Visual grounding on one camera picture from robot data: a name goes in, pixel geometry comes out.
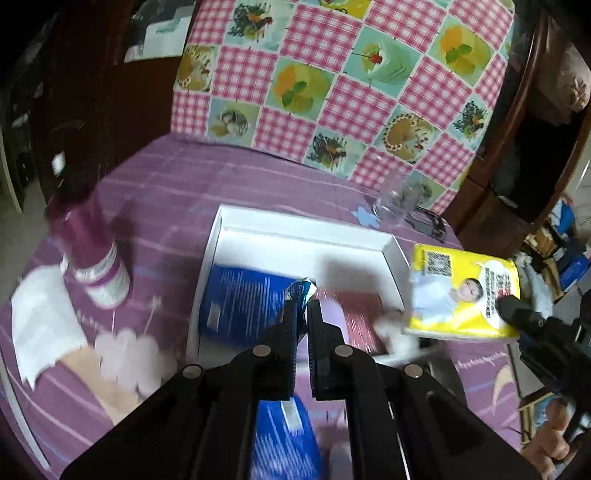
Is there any purple bottle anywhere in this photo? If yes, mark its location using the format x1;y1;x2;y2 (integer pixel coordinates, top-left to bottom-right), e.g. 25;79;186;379
44;185;134;310

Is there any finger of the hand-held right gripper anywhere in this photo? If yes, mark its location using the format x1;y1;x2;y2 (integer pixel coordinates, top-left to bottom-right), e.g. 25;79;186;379
496;295;546;340

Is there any pink checkered chair cover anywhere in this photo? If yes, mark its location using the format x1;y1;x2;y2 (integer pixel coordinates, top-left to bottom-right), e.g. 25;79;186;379
170;0;515;215

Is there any yellow tissue pack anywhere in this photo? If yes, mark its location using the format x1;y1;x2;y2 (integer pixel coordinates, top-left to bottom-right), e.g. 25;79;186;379
401;244;522;344

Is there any clear glass cup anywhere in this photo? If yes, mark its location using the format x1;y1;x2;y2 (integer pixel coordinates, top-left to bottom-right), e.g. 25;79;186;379
369;168;416;227

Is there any white folded cloth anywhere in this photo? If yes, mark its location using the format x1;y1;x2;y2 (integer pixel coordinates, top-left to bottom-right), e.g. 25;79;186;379
10;265;88;388

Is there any white cardboard box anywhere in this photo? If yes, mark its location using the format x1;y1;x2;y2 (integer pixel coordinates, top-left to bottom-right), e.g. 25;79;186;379
185;204;414;365

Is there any blue cardboard box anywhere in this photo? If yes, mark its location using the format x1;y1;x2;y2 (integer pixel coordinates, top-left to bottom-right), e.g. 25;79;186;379
556;240;591;291

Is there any dark red packet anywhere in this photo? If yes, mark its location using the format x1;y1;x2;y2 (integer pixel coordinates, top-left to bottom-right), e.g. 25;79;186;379
318;286;386;356

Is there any white storage box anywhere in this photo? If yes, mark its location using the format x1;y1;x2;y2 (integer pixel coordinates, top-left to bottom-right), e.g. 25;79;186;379
126;11;192;61

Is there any blue foil packet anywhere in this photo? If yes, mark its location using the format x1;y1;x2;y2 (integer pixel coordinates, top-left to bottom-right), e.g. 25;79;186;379
198;264;319;344
249;397;324;480

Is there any white plush dog toy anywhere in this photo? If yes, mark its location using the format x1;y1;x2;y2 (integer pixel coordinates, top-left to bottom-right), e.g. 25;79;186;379
373;308;446;365

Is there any person's right hand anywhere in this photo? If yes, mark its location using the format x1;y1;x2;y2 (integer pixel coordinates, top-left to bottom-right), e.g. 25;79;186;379
522;397;580;480

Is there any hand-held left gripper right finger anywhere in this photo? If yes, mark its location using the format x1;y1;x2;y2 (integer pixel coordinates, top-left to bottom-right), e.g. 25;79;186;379
308;300;541;480

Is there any brown wooden cabinet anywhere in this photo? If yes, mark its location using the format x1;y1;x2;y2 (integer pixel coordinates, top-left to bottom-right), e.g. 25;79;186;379
443;9;591;241

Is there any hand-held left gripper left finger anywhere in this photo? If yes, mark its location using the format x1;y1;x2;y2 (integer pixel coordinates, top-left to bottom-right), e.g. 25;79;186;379
60;300;303;480

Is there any purple printed tablecloth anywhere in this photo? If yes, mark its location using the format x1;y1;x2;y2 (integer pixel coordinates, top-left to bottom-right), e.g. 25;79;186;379
0;134;527;480

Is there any dark wooden display cabinet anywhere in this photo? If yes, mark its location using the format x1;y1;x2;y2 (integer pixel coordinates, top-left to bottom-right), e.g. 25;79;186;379
0;0;199;213

